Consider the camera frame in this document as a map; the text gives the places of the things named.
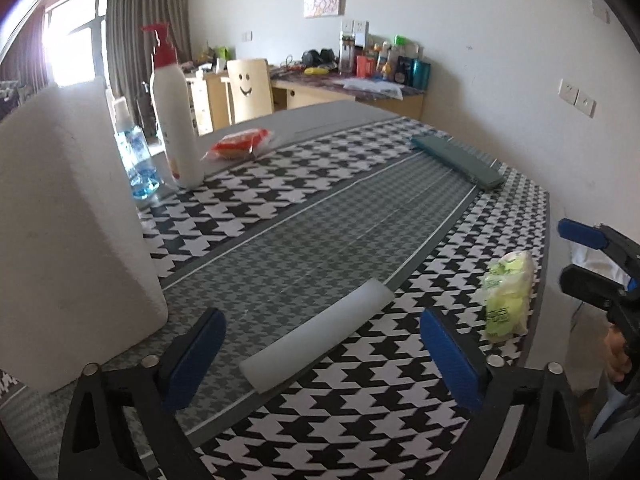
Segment white printed papers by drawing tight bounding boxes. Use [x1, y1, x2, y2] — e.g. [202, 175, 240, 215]
[336, 76, 405, 100]

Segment clear blue liquid spray bottle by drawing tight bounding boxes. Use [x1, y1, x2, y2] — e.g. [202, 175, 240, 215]
[106, 87, 162, 201]

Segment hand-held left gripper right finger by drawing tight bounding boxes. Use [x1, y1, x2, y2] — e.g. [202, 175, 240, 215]
[419, 306, 591, 480]

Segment white foam tube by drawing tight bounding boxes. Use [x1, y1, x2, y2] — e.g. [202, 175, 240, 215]
[239, 278, 393, 395]

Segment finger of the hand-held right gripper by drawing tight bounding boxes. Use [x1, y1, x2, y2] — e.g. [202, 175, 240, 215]
[559, 264, 640, 323]
[557, 218, 640, 264]

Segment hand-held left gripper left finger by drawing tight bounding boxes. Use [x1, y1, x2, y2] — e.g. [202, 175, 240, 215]
[57, 307, 227, 480]

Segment red snack packet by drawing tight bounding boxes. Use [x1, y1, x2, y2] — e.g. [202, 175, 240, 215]
[201, 127, 276, 161]

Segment grey brown curtain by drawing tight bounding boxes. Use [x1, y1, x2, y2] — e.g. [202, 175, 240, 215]
[106, 0, 193, 111]
[0, 7, 48, 111]

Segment glass balcony door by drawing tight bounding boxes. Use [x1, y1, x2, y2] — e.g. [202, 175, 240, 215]
[42, 0, 111, 88]

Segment black headphones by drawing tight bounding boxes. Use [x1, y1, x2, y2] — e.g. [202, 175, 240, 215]
[301, 49, 337, 67]

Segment dark patterned desk mat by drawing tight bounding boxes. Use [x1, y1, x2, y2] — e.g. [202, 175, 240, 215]
[272, 67, 428, 98]

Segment row of toiletry bottles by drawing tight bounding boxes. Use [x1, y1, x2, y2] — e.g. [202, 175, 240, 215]
[356, 35, 432, 90]

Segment grey green pencil case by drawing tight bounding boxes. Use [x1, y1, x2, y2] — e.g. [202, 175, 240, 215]
[410, 133, 506, 192]

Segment yellow green tissue packet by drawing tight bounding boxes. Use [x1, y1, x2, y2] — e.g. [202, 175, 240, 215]
[481, 251, 536, 343]

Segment wooden chair with smiley face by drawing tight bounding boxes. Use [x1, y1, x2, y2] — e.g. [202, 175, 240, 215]
[221, 58, 275, 126]

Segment clear drinking tumbler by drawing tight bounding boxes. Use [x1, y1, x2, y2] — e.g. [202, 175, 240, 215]
[338, 32, 357, 75]

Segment cluttered wooden desk with drawers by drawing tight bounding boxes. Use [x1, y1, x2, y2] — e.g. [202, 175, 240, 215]
[185, 67, 231, 136]

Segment wooden desk with patterned mat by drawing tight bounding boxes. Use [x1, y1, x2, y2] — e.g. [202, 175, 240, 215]
[270, 67, 426, 121]

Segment person's blue grey clothing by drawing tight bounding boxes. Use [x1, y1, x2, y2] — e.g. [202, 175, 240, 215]
[585, 382, 640, 458]

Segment white pump lotion bottle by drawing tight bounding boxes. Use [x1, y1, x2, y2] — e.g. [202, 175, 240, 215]
[141, 22, 206, 190]

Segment black white houndstooth tablecloth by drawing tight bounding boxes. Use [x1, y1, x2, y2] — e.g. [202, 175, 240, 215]
[0, 116, 553, 480]

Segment white foam block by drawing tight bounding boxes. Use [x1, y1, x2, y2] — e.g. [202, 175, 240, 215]
[0, 76, 170, 395]

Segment person's right hand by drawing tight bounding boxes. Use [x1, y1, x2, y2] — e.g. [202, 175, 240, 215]
[602, 325, 635, 386]

